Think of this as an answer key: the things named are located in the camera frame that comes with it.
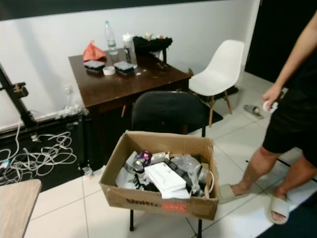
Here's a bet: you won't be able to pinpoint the white trash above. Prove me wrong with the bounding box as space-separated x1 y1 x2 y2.
263 99 279 113

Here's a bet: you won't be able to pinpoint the flat white carton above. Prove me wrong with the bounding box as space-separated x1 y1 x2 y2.
143 162 188 194

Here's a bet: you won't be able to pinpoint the grey loose slipper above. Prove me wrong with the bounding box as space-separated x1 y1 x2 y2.
243 104 264 119

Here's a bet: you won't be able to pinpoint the white plastic chair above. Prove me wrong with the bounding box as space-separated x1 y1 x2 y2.
188 40 246 127

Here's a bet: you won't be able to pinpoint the tall clear plastic container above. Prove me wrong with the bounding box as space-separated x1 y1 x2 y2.
122 33 138 69

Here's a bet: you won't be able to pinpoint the clear plastic water bottle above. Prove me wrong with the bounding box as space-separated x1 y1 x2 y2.
105 20 118 56

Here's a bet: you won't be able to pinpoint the purple round object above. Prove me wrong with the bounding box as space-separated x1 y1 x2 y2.
136 151 153 168

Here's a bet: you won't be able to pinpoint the dark wooden desk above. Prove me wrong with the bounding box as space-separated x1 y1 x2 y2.
68 53 192 154

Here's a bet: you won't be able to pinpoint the light wooden table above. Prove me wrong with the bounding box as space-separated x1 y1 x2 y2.
0 179 42 238

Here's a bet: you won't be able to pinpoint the small black case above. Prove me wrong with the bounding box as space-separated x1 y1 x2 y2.
84 60 106 75
114 61 136 76

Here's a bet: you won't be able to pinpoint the brown cardboard box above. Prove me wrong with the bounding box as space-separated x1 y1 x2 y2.
100 130 221 222

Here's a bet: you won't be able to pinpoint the black padded chair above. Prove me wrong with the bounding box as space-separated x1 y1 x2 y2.
129 91 210 238

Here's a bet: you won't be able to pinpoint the black basket with colourful items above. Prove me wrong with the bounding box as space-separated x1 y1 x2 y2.
133 33 173 53

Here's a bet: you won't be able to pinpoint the dark floor mat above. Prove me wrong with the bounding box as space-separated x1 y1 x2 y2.
257 194 317 238

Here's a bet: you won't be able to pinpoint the person's right hand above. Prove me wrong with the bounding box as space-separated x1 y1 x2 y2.
261 84 284 113

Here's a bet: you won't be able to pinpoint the white tangled cables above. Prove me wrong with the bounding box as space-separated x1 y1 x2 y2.
0 124 78 186

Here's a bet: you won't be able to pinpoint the beige worn slipper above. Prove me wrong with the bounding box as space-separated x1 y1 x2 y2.
219 184 244 202
268 195 291 225

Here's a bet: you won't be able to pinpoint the clear crumpled plastic bag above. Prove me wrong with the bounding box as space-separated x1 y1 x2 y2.
173 154 205 180

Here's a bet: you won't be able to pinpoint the person in black shorts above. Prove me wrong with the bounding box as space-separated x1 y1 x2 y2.
228 47 317 214

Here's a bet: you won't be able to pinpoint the orange plastic bag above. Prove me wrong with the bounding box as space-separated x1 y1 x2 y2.
83 41 107 62

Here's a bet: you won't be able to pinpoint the black tripod stand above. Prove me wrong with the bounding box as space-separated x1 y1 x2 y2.
0 67 38 129

